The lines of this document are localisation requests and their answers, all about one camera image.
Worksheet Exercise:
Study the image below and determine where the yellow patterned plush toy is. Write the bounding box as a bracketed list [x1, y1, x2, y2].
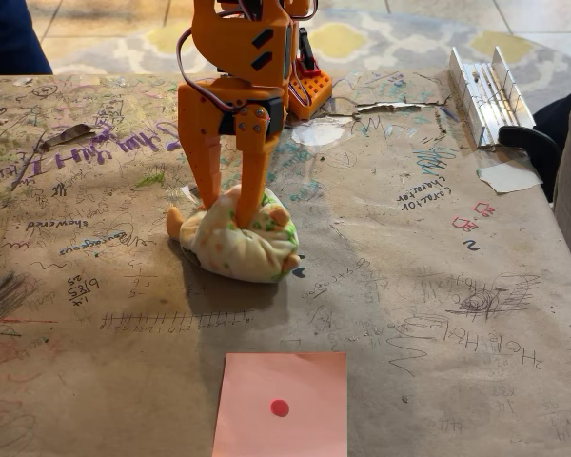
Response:
[165, 184, 303, 285]

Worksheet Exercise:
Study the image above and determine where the pink square sticky note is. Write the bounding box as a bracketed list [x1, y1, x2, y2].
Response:
[210, 351, 349, 457]

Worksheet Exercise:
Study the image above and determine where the orange robot base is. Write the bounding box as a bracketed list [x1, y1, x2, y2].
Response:
[287, 27, 334, 121]

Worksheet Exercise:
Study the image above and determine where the torn brown paper scrap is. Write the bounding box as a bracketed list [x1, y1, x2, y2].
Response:
[38, 122, 97, 151]

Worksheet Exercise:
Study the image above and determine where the grey yellow patterned rug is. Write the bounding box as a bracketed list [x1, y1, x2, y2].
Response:
[40, 7, 571, 113]

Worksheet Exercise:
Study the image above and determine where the dark blue trouser leg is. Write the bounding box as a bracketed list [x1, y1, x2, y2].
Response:
[0, 0, 54, 77]

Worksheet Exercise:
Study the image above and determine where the black rounded clamp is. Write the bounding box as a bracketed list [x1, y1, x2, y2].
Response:
[498, 125, 563, 202]

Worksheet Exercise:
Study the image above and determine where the dark blue garment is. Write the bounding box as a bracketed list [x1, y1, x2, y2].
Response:
[532, 78, 571, 147]

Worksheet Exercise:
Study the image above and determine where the white red servo cable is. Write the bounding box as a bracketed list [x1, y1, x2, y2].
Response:
[176, 26, 237, 116]

